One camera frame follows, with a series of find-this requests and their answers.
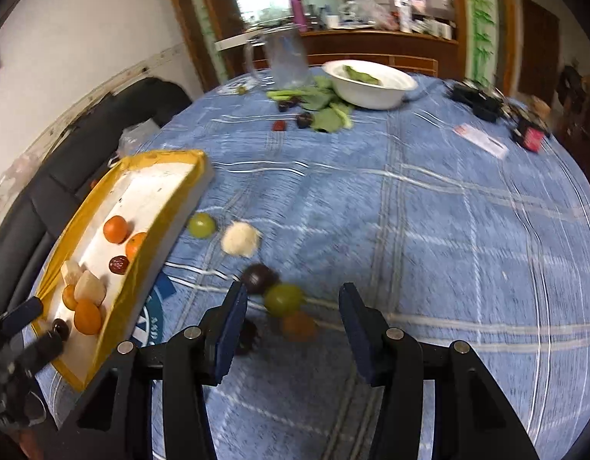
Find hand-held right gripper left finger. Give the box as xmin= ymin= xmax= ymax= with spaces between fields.
xmin=43 ymin=280 xmax=250 ymax=460

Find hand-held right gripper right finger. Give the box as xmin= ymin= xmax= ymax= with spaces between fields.
xmin=338 ymin=283 xmax=540 ymax=460

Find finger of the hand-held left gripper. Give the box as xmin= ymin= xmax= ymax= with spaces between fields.
xmin=2 ymin=296 xmax=42 ymax=336
xmin=17 ymin=330 xmax=65 ymax=375

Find pale white fruit piece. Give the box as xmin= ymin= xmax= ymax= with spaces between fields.
xmin=60 ymin=260 xmax=85 ymax=284
xmin=75 ymin=271 xmax=107 ymax=307

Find beige round cake piece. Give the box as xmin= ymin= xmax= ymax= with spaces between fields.
xmin=221 ymin=222 xmax=263 ymax=257

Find large orange mandarin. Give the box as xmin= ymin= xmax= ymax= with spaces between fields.
xmin=103 ymin=215 xmax=129 ymax=244

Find yellow white foam tray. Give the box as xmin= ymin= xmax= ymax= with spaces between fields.
xmin=31 ymin=148 xmax=215 ymax=391

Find black chair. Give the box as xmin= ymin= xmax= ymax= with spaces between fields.
xmin=0 ymin=78 xmax=193 ymax=317

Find crumpled plastic bag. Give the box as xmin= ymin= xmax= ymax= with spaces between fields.
xmin=119 ymin=120 xmax=162 ymax=154

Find green leaf vegetables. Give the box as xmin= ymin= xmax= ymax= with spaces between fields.
xmin=266 ymin=77 xmax=356 ymax=134

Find white printed card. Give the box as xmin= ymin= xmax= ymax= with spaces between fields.
xmin=454 ymin=123 xmax=510 ymax=159

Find white bowl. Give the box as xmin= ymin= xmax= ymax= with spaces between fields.
xmin=322 ymin=59 xmax=419 ymax=110

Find green leaf in bowl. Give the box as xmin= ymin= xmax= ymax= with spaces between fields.
xmin=343 ymin=64 xmax=384 ymax=86

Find black power strip charger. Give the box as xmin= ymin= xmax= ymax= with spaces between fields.
xmin=446 ymin=81 xmax=504 ymax=123

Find red cylindrical device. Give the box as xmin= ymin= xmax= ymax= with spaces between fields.
xmin=513 ymin=122 xmax=547 ymax=154

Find wooden chair back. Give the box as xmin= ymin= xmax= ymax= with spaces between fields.
xmin=386 ymin=55 xmax=439 ymax=77

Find clear glass pitcher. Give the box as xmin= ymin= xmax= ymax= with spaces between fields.
xmin=243 ymin=26 xmax=312 ymax=88

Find wooden counter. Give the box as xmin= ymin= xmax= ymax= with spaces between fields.
xmin=257 ymin=29 xmax=461 ymax=80

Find clear plastic bag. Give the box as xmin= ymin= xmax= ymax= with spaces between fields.
xmin=338 ymin=0 xmax=401 ymax=30

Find purple thermos bottle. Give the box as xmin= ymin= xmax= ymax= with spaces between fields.
xmin=288 ymin=0 xmax=308 ymax=33

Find brown wooden door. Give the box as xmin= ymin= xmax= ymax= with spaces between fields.
xmin=518 ymin=0 xmax=561 ymax=101

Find carved stair newel post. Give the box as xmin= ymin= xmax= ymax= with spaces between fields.
xmin=558 ymin=64 xmax=585 ymax=120

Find green bamboo wall decoration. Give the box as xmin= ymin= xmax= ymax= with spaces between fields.
xmin=460 ymin=0 xmax=499 ymax=87

